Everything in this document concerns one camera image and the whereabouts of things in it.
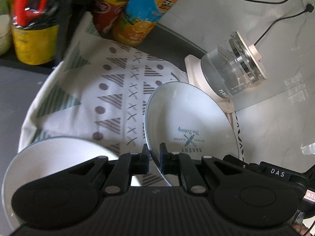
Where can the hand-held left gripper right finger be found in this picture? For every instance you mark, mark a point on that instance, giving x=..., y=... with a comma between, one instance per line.
x=163, y=152

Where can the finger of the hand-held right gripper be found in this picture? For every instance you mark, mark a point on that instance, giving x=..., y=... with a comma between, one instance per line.
x=241, y=161

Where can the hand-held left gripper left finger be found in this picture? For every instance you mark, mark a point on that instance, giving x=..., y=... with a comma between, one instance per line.
x=145, y=152

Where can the white plate crossed-pins print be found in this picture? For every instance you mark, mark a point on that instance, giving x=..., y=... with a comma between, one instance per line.
x=187, y=118

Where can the white plate blue script print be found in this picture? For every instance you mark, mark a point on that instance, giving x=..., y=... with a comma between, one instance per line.
x=56, y=154

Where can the patterned fringed tablecloth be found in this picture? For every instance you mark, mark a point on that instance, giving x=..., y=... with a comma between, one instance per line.
x=98, y=83

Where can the cream kettle base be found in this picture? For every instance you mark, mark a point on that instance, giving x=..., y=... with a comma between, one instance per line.
x=194, y=68

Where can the glass electric kettle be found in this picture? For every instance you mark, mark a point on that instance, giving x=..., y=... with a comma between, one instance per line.
x=228, y=66

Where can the orange juice bottle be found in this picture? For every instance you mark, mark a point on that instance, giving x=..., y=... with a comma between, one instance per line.
x=145, y=12

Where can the black metal shelf rack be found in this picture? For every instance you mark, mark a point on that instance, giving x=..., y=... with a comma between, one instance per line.
x=69, y=24

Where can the red drink can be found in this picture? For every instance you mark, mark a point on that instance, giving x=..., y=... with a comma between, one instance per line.
x=110, y=7

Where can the yellow tin with red utensils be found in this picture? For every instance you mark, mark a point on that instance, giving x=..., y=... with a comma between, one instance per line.
x=34, y=29

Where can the white labelled jar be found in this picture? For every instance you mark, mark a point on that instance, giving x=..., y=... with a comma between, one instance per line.
x=4, y=17

